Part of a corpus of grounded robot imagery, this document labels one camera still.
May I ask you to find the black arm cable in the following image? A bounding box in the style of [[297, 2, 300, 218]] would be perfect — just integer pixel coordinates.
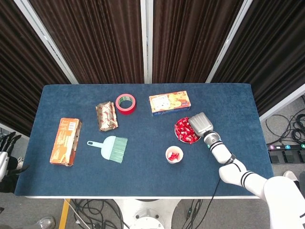
[[207, 177, 221, 201]]

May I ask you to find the black floor cable bundle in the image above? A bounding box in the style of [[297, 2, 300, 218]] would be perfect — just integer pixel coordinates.
[[182, 199, 215, 229], [265, 95, 305, 146], [69, 199, 129, 229]]

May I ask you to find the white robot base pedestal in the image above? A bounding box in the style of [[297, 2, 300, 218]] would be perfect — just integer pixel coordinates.
[[112, 198, 181, 229]]

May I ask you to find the white sneaker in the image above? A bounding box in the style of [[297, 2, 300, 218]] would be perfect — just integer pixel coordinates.
[[283, 170, 301, 182]]

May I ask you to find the blue yellow cracker box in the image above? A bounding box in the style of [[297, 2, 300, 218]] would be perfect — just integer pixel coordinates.
[[149, 90, 192, 117]]

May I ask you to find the red object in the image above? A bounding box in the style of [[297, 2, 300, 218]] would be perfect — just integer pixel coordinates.
[[168, 150, 181, 161]]

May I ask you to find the round metal plate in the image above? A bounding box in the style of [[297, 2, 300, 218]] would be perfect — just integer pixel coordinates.
[[174, 116, 202, 144]]

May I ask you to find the orange cardboard box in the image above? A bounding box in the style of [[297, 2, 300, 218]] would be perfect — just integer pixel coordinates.
[[49, 117, 82, 167]]

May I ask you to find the white partition post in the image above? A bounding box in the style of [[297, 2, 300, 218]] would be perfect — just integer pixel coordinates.
[[205, 0, 253, 83], [140, 0, 153, 84], [13, 0, 79, 84]]

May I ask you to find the brown curtain panel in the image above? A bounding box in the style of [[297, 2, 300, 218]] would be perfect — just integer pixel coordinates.
[[211, 0, 305, 116], [28, 0, 145, 84], [152, 0, 244, 83], [0, 0, 72, 136]]

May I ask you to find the red tape roll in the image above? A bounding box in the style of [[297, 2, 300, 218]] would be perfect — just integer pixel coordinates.
[[115, 94, 137, 115]]

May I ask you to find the white green hand brush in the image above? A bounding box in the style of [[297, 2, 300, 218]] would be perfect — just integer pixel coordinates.
[[87, 135, 128, 164]]

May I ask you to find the plate of red candies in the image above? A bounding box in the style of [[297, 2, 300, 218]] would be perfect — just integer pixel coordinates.
[[175, 116, 201, 145]]

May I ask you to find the blue felt tablecloth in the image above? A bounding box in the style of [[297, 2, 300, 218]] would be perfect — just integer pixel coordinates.
[[14, 83, 274, 197]]

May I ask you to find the white partition bottom rail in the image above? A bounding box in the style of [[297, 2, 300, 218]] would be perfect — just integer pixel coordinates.
[[0, 123, 31, 140], [259, 83, 305, 122]]

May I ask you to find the grey shoe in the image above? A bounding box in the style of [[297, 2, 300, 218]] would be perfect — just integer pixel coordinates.
[[35, 216, 56, 229]]

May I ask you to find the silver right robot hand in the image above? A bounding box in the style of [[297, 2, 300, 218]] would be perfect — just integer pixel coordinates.
[[188, 112, 214, 138]]

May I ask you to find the white paper cup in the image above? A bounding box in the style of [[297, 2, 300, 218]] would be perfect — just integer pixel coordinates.
[[165, 146, 184, 164]]

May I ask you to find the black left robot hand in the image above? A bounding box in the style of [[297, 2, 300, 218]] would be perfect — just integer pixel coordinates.
[[0, 132, 22, 153]]

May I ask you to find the brown patterned snack bag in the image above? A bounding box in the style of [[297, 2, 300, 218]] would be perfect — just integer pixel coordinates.
[[95, 101, 119, 132]]

